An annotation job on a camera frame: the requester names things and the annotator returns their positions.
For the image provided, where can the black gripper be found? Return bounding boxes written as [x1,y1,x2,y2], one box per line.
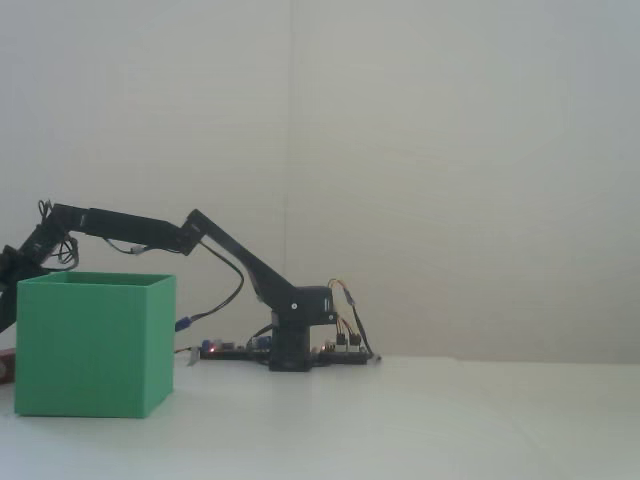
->
[0,224,57,335]

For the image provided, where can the red block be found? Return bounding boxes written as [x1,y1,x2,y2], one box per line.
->
[0,348,17,386]

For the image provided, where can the green bin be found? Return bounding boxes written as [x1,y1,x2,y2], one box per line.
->
[14,271,178,419]

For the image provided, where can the blue controller circuit board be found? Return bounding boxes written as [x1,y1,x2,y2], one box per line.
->
[199,338,274,362]

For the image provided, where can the black cable with blue plug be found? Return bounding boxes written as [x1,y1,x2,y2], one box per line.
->
[174,239,246,334]

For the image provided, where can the coloured jumper wires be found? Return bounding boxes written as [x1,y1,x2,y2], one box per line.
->
[327,278,364,347]

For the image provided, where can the circuit board with jumper wires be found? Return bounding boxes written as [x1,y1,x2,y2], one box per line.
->
[312,339,374,365]

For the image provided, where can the thin black power cable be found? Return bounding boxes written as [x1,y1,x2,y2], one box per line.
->
[342,287,375,360]

